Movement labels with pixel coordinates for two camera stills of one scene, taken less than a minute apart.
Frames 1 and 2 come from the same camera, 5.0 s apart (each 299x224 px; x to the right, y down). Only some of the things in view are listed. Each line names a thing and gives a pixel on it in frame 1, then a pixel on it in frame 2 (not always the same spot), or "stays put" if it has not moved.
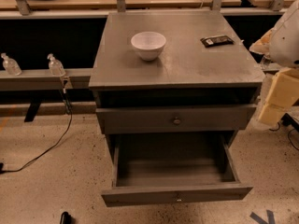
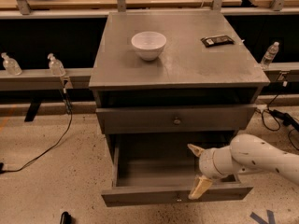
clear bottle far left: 11,65 stays put
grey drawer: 177,168 stays put
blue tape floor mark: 259,220 stays put
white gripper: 286,42 → 206,164
